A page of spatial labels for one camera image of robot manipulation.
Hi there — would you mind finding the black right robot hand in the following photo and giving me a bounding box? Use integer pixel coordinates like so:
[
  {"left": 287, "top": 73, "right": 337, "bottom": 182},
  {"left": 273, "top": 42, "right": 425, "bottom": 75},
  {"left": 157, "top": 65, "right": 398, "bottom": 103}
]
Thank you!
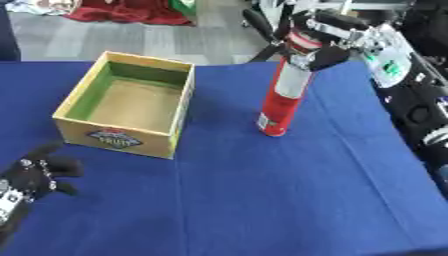
[{"left": 280, "top": 8, "right": 377, "bottom": 73}]

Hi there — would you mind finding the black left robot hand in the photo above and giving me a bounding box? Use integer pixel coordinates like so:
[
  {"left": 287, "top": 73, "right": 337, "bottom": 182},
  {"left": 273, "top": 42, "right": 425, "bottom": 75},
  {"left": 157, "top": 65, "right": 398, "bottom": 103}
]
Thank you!
[{"left": 0, "top": 142, "right": 86, "bottom": 248}]

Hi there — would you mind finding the red and white bottle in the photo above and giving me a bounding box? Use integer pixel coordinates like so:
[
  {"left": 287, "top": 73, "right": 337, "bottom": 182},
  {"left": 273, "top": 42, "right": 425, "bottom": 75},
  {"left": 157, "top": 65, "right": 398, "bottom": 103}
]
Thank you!
[{"left": 255, "top": 29, "right": 324, "bottom": 138}]

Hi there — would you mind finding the tan cardboard box green inside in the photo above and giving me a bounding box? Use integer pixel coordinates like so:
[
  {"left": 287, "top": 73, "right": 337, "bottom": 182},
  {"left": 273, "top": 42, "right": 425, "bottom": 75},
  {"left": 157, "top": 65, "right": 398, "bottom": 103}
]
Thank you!
[{"left": 50, "top": 50, "right": 198, "bottom": 160}]

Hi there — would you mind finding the black office chair base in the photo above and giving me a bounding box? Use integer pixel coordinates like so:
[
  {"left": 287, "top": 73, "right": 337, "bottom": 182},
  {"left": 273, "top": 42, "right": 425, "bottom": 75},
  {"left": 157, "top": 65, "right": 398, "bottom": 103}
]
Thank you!
[{"left": 239, "top": 0, "right": 305, "bottom": 63}]

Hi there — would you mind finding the white crumpled cloth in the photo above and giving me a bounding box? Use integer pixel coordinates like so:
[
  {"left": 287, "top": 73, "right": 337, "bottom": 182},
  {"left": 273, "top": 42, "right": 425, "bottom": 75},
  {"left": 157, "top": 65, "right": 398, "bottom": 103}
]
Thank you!
[{"left": 5, "top": 0, "right": 84, "bottom": 17}]

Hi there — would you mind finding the red cloth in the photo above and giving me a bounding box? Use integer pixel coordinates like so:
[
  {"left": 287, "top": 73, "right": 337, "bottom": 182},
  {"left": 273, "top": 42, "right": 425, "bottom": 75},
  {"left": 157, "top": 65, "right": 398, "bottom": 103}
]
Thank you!
[{"left": 61, "top": 0, "right": 195, "bottom": 27}]

